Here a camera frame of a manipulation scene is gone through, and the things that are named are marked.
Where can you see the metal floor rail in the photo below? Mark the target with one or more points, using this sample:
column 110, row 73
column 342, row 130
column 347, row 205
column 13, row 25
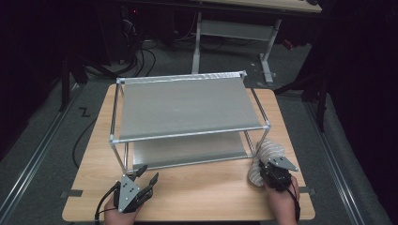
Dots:
column 33, row 159
column 332, row 162

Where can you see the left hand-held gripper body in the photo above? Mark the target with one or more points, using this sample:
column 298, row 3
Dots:
column 128, row 193

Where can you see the grey tape piece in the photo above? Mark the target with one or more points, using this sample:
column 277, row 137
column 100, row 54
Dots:
column 308, row 190
column 72, row 193

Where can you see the dark computer tower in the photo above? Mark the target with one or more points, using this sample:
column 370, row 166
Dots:
column 130, row 31

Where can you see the grey two-tier shelf rack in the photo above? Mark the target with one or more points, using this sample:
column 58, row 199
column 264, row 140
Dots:
column 187, row 106

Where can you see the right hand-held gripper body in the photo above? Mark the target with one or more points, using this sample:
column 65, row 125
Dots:
column 278, row 178

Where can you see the wooden desk with white legs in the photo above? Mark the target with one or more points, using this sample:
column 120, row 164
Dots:
column 234, row 29

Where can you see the black metal stand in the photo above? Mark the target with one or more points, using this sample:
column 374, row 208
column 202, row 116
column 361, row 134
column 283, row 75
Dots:
column 64, row 84
column 322, row 103

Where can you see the small red object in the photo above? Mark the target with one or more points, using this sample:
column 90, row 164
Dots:
column 288, row 44

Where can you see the person's left hand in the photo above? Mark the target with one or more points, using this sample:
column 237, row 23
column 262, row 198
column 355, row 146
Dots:
column 120, row 218

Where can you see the beige striped towel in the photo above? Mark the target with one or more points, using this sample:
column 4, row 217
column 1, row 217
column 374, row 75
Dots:
column 267, row 150

